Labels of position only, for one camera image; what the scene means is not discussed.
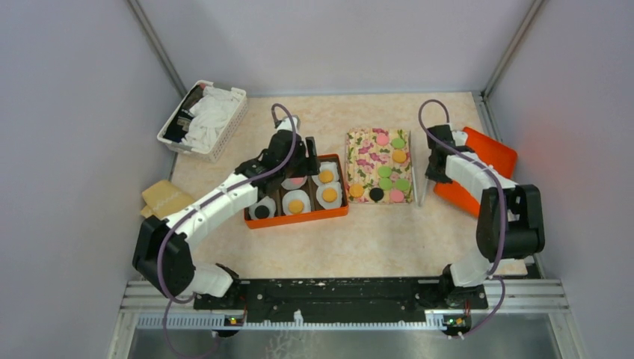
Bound metal tongs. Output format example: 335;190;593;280
412;158;429;207

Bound pink cookie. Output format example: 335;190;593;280
390;189;404;203
375;133;390;147
289;177;307;187

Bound yellow cookie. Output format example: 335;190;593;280
348;183;365;198
392;150;407;164
321;188;339;203
288;199;304;215
318;169;334;184

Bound orange cookie box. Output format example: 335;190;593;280
243;154;349;229

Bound orange box lid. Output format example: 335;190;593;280
434;126;517;218

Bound floral serving tray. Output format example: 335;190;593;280
345;127;414;204

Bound black cookie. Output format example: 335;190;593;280
369;188;385;203
253;205;271;219

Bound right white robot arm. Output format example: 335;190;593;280
425;124;545;308

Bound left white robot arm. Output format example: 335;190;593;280
132;115;319;309

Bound paper cup middle left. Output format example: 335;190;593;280
281;177;307;191

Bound paper cup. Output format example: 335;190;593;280
248;197;277;220
311;161;339;186
281;190;312;215
281;177;307;191
316;182;343;210

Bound paper cup back left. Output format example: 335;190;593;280
311;161;339;186

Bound paper cup middle right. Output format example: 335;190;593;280
281;190;312;215

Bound green cookie back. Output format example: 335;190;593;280
391;138;406;150

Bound green cookie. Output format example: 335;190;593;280
377;166;392;179
391;138;406;150
378;177;393;191
394;178;411;194

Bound green cookie right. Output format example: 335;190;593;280
394;178;411;194

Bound paper cup back right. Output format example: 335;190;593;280
316;182;343;210

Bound paper cup front left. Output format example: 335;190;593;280
248;197;277;220

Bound pink cookie back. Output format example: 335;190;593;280
375;133;390;147

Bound green cookie middle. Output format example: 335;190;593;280
377;166;392;179

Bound pink cookie front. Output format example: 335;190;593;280
390;189;404;203

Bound green cookie lower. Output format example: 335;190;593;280
378;177;393;191

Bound black cookie front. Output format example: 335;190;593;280
369;188;385;203

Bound white plastic basket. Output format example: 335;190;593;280
156;80;247;163

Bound white cloth in basket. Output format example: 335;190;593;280
181;85;243;153

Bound dark item in basket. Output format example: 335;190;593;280
161;85;204;143

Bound yellow folded cloth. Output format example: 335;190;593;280
141;179;195;219

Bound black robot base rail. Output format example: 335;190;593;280
193;277;488;324

